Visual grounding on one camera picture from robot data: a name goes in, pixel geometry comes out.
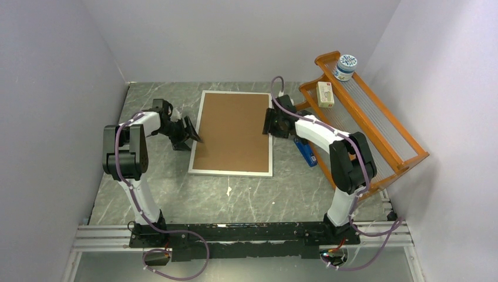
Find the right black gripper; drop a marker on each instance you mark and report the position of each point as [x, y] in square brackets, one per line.
[268, 128]

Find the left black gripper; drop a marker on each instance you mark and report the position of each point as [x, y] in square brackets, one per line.
[178, 143]

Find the brown backing board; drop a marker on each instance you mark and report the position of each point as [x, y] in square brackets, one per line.
[233, 132]

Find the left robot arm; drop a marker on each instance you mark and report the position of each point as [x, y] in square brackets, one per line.
[126, 159]

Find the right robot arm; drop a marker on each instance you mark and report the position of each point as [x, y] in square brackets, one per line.
[351, 161]

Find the blue stapler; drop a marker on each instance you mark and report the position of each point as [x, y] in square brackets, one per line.
[306, 151]

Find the small cream box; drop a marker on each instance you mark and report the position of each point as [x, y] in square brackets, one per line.
[325, 95]

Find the orange wooden shelf rack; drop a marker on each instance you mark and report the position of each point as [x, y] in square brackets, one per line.
[358, 109]

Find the blue white round jar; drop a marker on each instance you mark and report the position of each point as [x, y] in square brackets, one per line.
[345, 67]

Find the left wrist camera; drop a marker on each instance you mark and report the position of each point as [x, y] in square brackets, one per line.
[174, 115]

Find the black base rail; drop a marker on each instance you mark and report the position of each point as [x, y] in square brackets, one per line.
[186, 242]

